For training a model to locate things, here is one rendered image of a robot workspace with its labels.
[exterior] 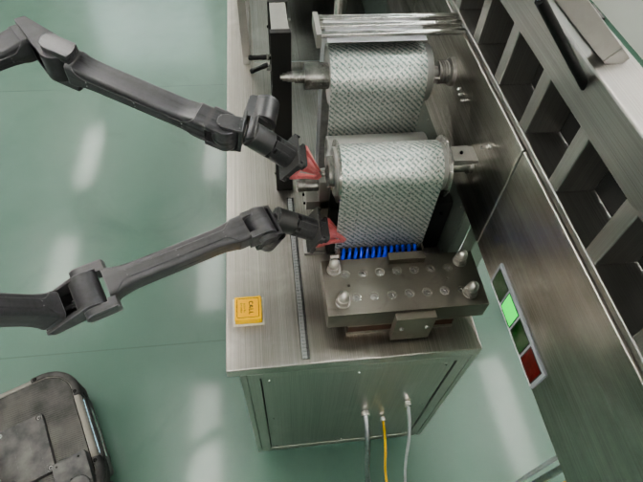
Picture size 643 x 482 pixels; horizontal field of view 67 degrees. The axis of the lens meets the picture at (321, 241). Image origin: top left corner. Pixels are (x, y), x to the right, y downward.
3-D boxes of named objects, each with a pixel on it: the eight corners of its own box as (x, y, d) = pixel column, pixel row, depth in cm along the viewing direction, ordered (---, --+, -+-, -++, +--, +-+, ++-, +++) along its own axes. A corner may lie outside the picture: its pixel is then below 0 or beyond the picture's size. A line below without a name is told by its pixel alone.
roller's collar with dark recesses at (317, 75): (302, 79, 126) (302, 57, 121) (325, 78, 127) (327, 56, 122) (304, 95, 122) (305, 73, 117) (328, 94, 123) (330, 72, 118)
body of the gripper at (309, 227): (313, 254, 121) (287, 248, 118) (309, 223, 127) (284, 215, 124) (327, 240, 117) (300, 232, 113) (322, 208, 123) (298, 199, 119)
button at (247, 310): (234, 301, 132) (233, 296, 130) (261, 299, 133) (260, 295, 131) (235, 324, 128) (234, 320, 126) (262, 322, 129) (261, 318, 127)
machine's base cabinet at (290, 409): (245, 75, 342) (232, -59, 273) (336, 72, 348) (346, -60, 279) (257, 458, 193) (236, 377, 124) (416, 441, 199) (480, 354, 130)
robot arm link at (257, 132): (236, 146, 105) (252, 138, 101) (242, 120, 107) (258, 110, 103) (262, 162, 109) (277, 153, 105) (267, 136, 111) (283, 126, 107)
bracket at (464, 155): (447, 151, 117) (449, 144, 115) (471, 149, 117) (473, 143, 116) (453, 165, 114) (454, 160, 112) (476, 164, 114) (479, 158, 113)
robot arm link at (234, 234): (83, 317, 94) (65, 270, 97) (90, 325, 99) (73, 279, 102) (282, 234, 109) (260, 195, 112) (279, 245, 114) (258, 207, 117)
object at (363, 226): (334, 250, 130) (339, 204, 115) (420, 244, 132) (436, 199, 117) (334, 251, 130) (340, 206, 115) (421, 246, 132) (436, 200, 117)
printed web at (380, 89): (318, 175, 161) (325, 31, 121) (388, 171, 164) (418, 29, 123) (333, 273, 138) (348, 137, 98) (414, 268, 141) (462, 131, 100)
